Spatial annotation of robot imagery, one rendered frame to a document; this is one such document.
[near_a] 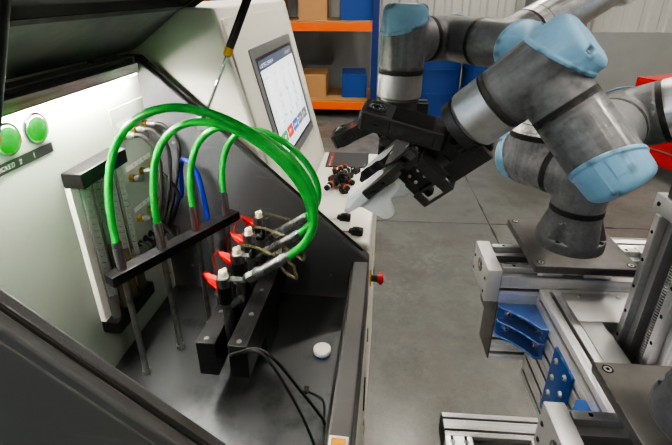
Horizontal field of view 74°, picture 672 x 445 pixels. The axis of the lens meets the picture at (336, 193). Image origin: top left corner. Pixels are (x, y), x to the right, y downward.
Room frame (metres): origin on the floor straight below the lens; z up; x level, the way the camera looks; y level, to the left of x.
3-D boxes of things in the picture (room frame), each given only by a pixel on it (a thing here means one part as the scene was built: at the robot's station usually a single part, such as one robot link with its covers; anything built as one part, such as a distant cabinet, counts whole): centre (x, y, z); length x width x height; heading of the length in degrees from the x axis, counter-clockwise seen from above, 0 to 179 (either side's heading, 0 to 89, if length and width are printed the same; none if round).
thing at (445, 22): (0.82, -0.20, 1.51); 0.11 x 0.11 x 0.08; 34
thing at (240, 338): (0.81, 0.20, 0.91); 0.34 x 0.10 x 0.15; 173
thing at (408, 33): (0.78, -0.11, 1.51); 0.09 x 0.08 x 0.11; 124
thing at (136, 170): (0.96, 0.44, 1.20); 0.13 x 0.03 x 0.31; 173
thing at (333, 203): (1.37, -0.02, 0.97); 0.70 x 0.22 x 0.03; 173
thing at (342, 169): (1.40, -0.02, 1.01); 0.23 x 0.11 x 0.06; 173
